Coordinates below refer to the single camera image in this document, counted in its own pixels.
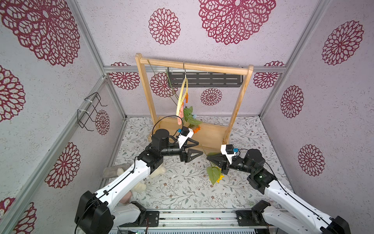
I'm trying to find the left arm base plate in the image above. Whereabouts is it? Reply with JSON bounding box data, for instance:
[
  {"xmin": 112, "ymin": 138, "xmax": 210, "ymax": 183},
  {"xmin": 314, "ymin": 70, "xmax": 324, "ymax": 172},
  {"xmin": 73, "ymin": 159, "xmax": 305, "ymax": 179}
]
[{"xmin": 120, "ymin": 211, "xmax": 160, "ymax": 228}]

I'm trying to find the orange artificial flower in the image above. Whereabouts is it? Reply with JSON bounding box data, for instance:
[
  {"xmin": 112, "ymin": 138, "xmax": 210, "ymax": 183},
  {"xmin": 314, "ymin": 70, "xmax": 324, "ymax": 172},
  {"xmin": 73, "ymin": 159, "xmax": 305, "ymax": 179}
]
[{"xmin": 173, "ymin": 115, "xmax": 201, "ymax": 133}]

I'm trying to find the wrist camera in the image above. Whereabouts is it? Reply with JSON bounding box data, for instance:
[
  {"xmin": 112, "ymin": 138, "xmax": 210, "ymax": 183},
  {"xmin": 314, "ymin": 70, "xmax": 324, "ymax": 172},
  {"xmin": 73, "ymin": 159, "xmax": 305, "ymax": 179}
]
[
  {"xmin": 177, "ymin": 126, "xmax": 194, "ymax": 148},
  {"xmin": 220, "ymin": 144, "xmax": 239, "ymax": 164}
]

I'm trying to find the pink box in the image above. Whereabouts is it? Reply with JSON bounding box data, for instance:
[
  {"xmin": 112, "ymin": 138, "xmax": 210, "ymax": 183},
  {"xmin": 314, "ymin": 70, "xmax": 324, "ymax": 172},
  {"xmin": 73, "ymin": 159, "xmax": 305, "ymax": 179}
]
[{"xmin": 120, "ymin": 191, "xmax": 132, "ymax": 204}]

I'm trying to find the yellow artificial sunflower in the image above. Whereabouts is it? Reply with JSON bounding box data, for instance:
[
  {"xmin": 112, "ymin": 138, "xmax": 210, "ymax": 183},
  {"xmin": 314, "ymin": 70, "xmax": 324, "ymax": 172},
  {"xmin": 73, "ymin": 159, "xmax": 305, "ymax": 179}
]
[{"xmin": 203, "ymin": 147, "xmax": 224, "ymax": 186}]

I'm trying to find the white plush teddy bear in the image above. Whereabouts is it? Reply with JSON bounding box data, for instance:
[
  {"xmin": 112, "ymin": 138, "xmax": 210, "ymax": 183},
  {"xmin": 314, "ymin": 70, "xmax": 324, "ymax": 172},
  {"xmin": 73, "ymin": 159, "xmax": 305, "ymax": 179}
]
[{"xmin": 103, "ymin": 163, "xmax": 167, "ymax": 193}]

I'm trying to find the yellow wavy clothes hanger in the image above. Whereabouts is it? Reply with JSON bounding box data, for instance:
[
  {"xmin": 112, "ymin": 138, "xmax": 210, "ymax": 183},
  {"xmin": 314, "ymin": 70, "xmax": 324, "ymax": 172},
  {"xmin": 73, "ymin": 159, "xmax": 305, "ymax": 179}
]
[{"xmin": 176, "ymin": 72, "xmax": 189, "ymax": 115}]

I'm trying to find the black wire wall rack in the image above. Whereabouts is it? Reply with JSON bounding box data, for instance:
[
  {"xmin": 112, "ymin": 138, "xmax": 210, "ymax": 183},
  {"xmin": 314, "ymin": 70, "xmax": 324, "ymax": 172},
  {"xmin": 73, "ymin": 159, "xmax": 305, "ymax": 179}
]
[{"xmin": 77, "ymin": 92, "xmax": 107, "ymax": 132}]

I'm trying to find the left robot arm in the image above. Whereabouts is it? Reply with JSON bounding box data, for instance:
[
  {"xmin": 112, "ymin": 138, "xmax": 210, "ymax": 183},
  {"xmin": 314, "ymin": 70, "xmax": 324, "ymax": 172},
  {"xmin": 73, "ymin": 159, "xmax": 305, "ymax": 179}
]
[{"xmin": 75, "ymin": 127, "xmax": 202, "ymax": 234}]

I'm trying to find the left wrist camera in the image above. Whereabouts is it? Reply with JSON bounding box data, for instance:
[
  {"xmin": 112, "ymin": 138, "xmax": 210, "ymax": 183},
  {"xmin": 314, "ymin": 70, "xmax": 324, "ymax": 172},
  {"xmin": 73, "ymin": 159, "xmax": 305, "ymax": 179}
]
[{"xmin": 177, "ymin": 126, "xmax": 194, "ymax": 148}]

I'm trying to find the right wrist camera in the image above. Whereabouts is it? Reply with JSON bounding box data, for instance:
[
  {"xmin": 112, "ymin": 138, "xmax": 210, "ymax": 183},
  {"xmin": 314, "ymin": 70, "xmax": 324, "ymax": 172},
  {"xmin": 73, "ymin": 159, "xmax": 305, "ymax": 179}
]
[{"xmin": 220, "ymin": 144, "xmax": 239, "ymax": 164}]

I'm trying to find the black wall shelf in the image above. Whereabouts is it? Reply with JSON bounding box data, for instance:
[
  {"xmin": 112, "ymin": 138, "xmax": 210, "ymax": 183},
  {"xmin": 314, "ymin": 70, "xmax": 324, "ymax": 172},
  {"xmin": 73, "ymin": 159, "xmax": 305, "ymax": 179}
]
[{"xmin": 168, "ymin": 72, "xmax": 244, "ymax": 88}]

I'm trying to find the peach artificial rose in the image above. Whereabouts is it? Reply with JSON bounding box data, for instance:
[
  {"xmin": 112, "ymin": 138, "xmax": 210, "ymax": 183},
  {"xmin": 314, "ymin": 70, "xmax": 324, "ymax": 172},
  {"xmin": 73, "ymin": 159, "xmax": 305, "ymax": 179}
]
[{"xmin": 166, "ymin": 68, "xmax": 202, "ymax": 129}]

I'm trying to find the wooden clothes rack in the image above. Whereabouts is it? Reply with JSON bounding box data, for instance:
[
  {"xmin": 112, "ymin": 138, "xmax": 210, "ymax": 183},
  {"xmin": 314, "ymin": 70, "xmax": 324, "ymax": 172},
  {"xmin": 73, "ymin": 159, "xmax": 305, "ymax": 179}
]
[{"xmin": 135, "ymin": 53, "xmax": 254, "ymax": 153}]

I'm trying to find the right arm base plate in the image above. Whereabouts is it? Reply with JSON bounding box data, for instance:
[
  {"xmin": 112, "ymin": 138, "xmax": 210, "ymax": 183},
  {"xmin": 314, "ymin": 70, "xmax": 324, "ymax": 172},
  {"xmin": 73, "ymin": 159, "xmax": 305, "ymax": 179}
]
[{"xmin": 235, "ymin": 210, "xmax": 269, "ymax": 227}]

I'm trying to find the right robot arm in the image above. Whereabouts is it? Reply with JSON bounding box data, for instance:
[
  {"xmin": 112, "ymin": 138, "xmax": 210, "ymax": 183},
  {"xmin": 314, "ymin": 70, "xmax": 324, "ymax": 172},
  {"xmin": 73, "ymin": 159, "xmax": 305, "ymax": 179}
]
[{"xmin": 207, "ymin": 145, "xmax": 351, "ymax": 234}]

